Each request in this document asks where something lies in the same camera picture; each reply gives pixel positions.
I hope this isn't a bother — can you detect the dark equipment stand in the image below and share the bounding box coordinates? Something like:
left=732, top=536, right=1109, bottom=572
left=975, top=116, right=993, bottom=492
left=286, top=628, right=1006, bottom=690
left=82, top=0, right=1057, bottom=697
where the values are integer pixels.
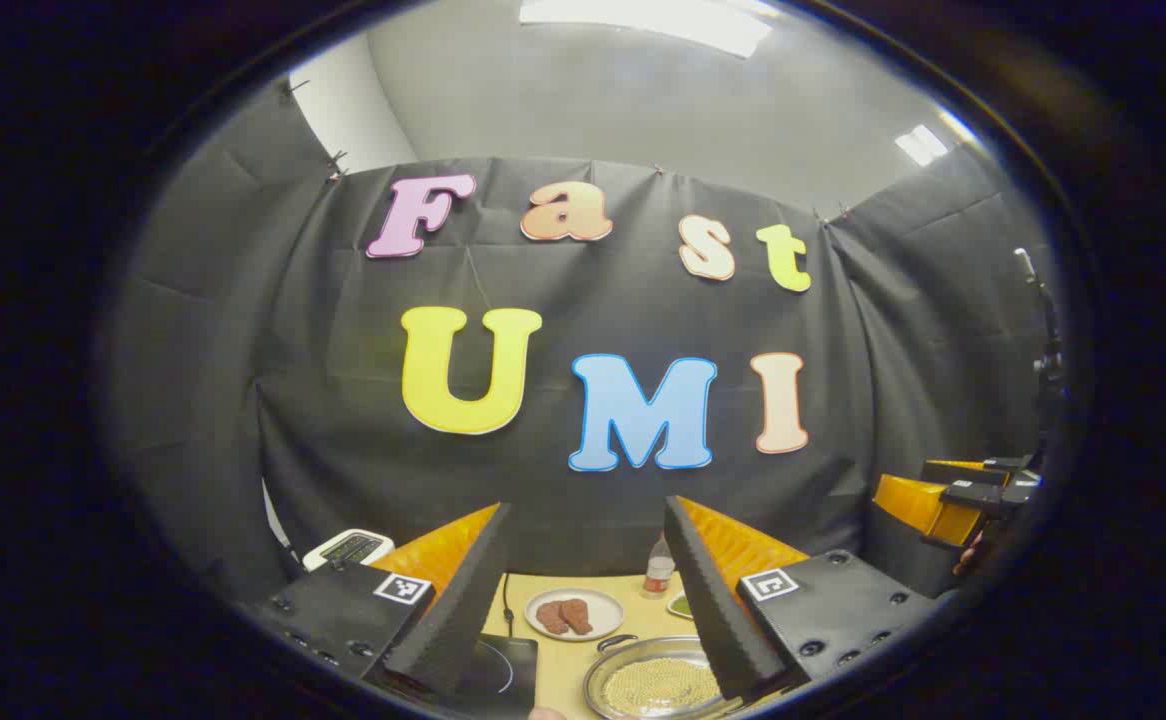
left=1013, top=246, right=1066, bottom=471

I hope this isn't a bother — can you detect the white oval plate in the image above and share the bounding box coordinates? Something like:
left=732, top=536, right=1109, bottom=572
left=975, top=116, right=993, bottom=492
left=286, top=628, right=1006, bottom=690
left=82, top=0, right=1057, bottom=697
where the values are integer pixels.
left=524, top=587, right=626, bottom=642

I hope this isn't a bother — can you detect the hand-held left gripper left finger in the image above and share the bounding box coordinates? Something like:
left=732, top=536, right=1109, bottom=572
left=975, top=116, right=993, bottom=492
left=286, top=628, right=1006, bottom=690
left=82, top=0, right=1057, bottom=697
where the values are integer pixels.
left=243, top=502, right=512, bottom=701

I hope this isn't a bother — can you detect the clear plastic water bottle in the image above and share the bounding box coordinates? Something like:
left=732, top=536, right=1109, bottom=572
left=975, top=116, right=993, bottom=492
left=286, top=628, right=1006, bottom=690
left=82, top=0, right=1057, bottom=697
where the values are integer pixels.
left=642, top=533, right=677, bottom=599

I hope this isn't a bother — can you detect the ceiling light panel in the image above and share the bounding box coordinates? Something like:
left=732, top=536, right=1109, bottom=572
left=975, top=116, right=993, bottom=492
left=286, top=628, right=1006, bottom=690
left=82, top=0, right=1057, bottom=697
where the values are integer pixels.
left=518, top=0, right=774, bottom=58
left=895, top=124, right=949, bottom=166

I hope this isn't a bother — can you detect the pile of soybeans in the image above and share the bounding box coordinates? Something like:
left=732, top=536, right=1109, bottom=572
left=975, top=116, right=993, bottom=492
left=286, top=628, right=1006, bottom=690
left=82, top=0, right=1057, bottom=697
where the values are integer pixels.
left=603, top=657, right=722, bottom=717

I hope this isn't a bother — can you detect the white toaster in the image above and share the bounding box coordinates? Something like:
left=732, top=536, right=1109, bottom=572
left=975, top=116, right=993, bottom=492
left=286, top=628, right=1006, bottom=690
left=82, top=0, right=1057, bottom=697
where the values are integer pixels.
left=303, top=528, right=396, bottom=573

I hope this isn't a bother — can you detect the black induction cooktop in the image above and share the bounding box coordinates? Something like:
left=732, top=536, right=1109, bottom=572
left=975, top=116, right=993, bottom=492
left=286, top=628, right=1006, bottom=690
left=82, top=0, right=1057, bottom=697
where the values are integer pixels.
left=443, top=632, right=540, bottom=717

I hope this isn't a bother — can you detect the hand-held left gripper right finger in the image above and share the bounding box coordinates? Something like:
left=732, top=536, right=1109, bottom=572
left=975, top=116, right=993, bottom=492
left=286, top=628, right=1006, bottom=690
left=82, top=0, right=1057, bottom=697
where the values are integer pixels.
left=663, top=495, right=944, bottom=703

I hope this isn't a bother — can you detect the stainless steel pot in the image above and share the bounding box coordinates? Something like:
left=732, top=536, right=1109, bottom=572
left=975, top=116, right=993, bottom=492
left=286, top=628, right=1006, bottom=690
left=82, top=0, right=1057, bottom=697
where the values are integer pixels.
left=583, top=633, right=744, bottom=720

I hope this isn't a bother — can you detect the red meat slice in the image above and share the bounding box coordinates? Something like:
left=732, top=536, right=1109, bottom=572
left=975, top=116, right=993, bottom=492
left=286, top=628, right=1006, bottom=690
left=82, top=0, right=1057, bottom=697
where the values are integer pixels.
left=536, top=598, right=594, bottom=636

